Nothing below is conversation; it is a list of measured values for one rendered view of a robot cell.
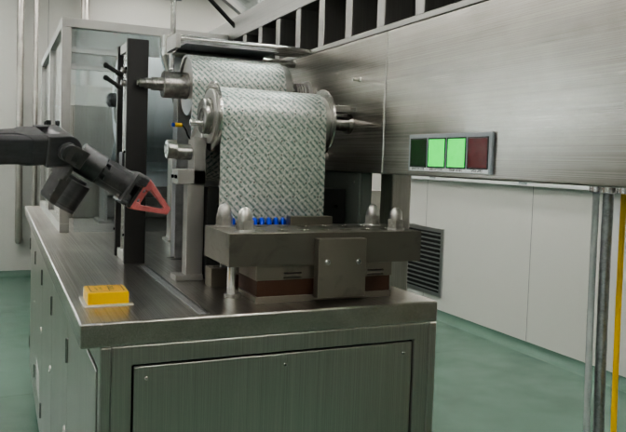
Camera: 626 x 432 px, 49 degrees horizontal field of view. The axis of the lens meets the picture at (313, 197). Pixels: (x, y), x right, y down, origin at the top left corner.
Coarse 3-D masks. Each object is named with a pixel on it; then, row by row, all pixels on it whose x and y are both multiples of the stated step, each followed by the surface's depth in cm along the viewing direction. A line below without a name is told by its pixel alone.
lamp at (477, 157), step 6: (474, 138) 116; (480, 138) 115; (486, 138) 113; (474, 144) 116; (480, 144) 115; (486, 144) 113; (474, 150) 116; (480, 150) 115; (486, 150) 113; (468, 156) 118; (474, 156) 116; (480, 156) 115; (486, 156) 113; (468, 162) 118; (474, 162) 116; (480, 162) 115; (480, 168) 115
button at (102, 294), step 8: (88, 288) 123; (96, 288) 123; (104, 288) 123; (112, 288) 123; (120, 288) 124; (88, 296) 119; (96, 296) 119; (104, 296) 120; (112, 296) 120; (120, 296) 121; (128, 296) 121; (88, 304) 119
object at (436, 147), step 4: (432, 140) 127; (436, 140) 126; (440, 140) 125; (432, 144) 127; (436, 144) 126; (440, 144) 125; (432, 148) 127; (436, 148) 126; (440, 148) 125; (432, 152) 127; (436, 152) 126; (440, 152) 125; (432, 156) 127; (436, 156) 126; (440, 156) 125; (432, 160) 127; (436, 160) 126; (440, 160) 125; (428, 164) 129; (432, 164) 127; (436, 164) 126; (440, 164) 125
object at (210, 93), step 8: (208, 96) 146; (216, 96) 141; (216, 104) 140; (328, 104) 152; (216, 112) 140; (328, 112) 151; (216, 120) 140; (328, 120) 150; (216, 128) 141; (328, 128) 151; (208, 136) 145; (328, 136) 152
